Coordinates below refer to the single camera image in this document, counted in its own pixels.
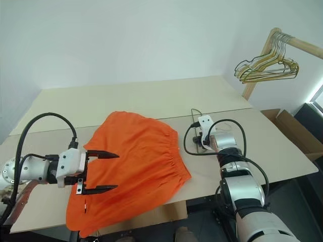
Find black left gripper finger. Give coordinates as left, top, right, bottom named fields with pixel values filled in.
left=87, top=150, right=120, bottom=160
left=83, top=185, right=119, bottom=196

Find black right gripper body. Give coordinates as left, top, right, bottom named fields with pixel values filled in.
left=192, top=131, right=205, bottom=150

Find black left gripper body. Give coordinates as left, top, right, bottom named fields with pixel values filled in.
left=64, top=150, right=90, bottom=195

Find orange shorts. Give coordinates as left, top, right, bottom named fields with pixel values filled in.
left=66, top=110, right=192, bottom=238

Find beige table board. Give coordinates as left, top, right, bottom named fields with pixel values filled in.
left=0, top=108, right=319, bottom=234
left=8, top=74, right=254, bottom=137

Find black table leg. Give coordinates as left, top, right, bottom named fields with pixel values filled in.
left=69, top=229, right=82, bottom=242

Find brown cardboard box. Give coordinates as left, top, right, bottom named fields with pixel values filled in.
left=260, top=108, right=323, bottom=162

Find black box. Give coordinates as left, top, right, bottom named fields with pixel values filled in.
left=293, top=102, right=323, bottom=142

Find wooden rack rod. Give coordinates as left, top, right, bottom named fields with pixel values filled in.
left=274, top=27, right=323, bottom=59

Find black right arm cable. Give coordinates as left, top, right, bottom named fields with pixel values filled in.
left=183, top=119, right=270, bottom=206

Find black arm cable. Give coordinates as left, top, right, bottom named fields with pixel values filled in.
left=0, top=112, right=78, bottom=226
left=183, top=119, right=270, bottom=206

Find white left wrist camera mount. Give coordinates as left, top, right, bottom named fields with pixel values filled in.
left=56, top=148, right=87, bottom=189

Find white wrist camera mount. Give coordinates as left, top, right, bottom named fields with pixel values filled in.
left=56, top=148, right=87, bottom=189
left=197, top=114, right=216, bottom=150

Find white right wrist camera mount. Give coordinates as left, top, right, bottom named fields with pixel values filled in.
left=197, top=114, right=216, bottom=150

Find black right elbow cable bundle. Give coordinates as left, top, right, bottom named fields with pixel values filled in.
left=215, top=186, right=239, bottom=226

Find reddish brown strap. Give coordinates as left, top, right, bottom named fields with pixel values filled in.
left=0, top=180, right=39, bottom=225

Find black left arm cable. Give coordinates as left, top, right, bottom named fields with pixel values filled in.
left=0, top=112, right=78, bottom=226

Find wooden rack post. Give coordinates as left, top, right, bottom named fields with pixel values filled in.
left=241, top=27, right=281, bottom=100

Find dark wire hanger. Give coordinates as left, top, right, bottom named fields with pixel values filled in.
left=234, top=53, right=273, bottom=77

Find bunch of wire hangers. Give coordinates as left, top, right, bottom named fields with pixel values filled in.
left=238, top=34, right=300, bottom=84

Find gold wire hanger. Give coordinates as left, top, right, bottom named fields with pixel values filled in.
left=237, top=32, right=297, bottom=80

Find silver wire hanger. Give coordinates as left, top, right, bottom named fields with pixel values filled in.
left=262, top=34, right=298, bottom=75

